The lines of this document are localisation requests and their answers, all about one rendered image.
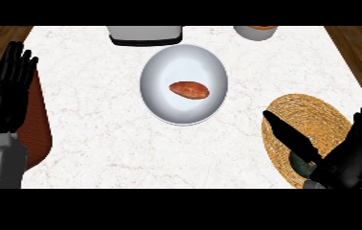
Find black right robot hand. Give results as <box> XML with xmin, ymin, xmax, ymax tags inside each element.
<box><xmin>262</xmin><ymin>107</ymin><xmax>362</xmax><ymax>190</ymax></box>

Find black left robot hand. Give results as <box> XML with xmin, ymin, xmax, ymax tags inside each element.
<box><xmin>0</xmin><ymin>40</ymin><xmax>40</xmax><ymax>134</ymax></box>

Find reddish brown placemat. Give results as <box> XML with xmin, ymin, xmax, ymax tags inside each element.
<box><xmin>17</xmin><ymin>68</ymin><xmax>54</xmax><ymax>172</ymax></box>

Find woven straw placemat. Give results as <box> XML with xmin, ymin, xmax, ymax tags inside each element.
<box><xmin>261</xmin><ymin>93</ymin><xmax>354</xmax><ymax>190</ymax></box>

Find white oval bowl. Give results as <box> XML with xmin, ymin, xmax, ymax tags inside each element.
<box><xmin>139</xmin><ymin>44</ymin><xmax>230</xmax><ymax>127</ymax></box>

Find orange sweet potato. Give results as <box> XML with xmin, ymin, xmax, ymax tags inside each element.
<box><xmin>169</xmin><ymin>80</ymin><xmax>212</xmax><ymax>101</ymax></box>

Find dark green vegetable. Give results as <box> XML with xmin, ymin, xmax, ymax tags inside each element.
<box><xmin>287</xmin><ymin>150</ymin><xmax>318</xmax><ymax>180</ymax></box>

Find grey appliance with black base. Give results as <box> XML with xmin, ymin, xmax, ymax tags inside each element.
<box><xmin>107</xmin><ymin>25</ymin><xmax>185</xmax><ymax>48</ymax></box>

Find grey round cup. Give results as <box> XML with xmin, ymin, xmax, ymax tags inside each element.
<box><xmin>233</xmin><ymin>25</ymin><xmax>280</xmax><ymax>42</ymax></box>

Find orange contents of cup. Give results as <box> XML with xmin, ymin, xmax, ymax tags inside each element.
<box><xmin>247</xmin><ymin>25</ymin><xmax>280</xmax><ymax>31</ymax></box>

